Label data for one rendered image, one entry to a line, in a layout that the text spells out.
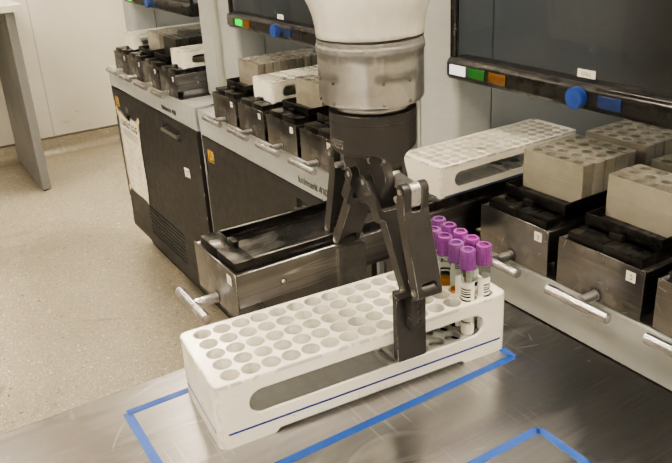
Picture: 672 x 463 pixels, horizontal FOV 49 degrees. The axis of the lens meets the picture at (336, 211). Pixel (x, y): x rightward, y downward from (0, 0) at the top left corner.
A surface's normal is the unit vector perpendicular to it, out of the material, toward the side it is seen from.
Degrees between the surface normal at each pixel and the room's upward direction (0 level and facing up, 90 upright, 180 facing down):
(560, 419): 0
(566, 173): 90
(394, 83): 90
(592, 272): 90
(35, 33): 90
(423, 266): 73
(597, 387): 0
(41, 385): 0
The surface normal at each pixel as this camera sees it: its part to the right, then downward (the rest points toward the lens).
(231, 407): 0.46, 0.32
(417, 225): 0.42, 0.04
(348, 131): -0.53, 0.35
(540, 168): -0.84, 0.25
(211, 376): -0.05, -0.92
